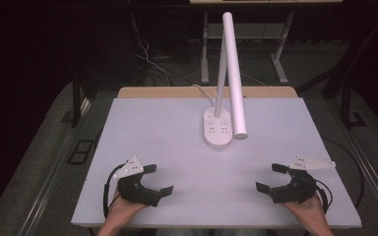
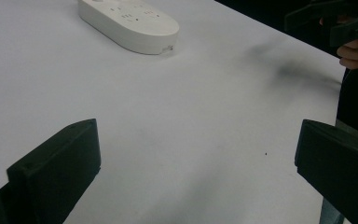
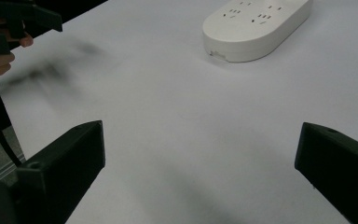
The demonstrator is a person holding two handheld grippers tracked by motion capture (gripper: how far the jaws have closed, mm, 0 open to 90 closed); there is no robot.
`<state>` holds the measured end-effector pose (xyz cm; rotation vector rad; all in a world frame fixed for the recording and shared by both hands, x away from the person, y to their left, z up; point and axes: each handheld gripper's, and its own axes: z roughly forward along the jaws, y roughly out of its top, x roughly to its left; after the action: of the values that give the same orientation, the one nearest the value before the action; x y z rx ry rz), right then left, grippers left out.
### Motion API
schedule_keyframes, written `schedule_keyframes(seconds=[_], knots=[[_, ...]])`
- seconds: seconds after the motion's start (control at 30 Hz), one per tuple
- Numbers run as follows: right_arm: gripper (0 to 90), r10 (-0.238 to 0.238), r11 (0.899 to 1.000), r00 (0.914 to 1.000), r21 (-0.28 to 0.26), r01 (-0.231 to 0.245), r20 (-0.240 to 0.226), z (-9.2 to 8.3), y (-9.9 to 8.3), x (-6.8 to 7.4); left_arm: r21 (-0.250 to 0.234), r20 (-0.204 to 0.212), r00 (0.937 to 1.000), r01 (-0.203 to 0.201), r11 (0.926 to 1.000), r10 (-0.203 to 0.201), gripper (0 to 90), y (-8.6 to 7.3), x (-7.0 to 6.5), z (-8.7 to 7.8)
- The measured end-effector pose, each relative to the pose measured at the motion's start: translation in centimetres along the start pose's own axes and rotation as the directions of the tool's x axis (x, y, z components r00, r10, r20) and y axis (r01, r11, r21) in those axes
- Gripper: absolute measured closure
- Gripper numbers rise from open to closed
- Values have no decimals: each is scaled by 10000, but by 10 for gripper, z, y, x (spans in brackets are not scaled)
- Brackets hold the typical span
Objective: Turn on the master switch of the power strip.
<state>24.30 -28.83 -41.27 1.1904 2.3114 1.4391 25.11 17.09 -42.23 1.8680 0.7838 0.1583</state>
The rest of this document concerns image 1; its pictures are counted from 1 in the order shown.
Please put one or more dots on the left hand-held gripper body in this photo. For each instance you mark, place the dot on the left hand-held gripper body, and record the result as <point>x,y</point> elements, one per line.
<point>134,191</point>

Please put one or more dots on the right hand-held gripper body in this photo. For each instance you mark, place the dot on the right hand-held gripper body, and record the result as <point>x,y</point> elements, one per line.
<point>297,190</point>

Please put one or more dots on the person's left hand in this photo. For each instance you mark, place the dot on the person's left hand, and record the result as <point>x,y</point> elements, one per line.
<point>123,208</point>

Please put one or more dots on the person's right hand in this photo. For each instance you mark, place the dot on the person's right hand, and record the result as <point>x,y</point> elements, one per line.
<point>305,211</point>

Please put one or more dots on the white desk lamp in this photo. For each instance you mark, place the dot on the white desk lamp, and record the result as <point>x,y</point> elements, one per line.
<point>234,82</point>

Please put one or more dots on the black metal stand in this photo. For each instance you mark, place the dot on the black metal stand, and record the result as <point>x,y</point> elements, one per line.
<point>76,101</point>

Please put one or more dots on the black angled stand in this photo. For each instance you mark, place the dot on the black angled stand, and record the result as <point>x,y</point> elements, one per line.
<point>347,65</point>

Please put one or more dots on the black floor frame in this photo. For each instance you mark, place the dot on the black floor frame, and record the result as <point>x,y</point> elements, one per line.
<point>80,151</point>

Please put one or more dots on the aluminium floor rail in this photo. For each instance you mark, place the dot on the aluminium floor rail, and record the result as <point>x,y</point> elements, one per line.
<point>50,177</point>
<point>370,173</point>

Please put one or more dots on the metal frame desk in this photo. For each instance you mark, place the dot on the metal frame desk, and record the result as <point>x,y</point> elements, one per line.
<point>280,62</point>

